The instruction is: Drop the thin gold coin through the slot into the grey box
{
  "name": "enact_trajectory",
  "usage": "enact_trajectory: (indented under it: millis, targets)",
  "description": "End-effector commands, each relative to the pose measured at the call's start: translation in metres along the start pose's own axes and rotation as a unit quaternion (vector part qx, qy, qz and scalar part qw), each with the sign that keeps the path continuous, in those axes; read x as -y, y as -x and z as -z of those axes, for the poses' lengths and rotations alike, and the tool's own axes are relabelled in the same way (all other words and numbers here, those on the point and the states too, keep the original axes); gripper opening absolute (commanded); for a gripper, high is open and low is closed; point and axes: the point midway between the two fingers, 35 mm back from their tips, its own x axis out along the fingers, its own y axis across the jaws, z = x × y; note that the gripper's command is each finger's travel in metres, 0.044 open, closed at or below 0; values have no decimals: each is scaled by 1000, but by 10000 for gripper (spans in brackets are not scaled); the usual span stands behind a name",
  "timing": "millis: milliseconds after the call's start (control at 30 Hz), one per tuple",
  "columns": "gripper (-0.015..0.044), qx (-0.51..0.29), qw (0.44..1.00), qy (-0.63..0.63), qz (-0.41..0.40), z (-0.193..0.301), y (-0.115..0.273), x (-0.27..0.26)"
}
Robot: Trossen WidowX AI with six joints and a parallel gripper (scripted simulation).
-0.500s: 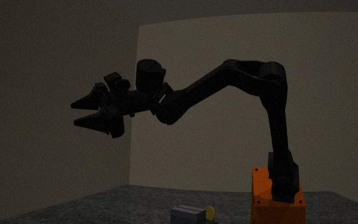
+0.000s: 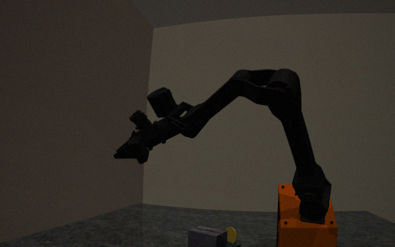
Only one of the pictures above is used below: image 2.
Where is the gold coin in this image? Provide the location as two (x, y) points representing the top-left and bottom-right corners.
(226, 227), (237, 243)

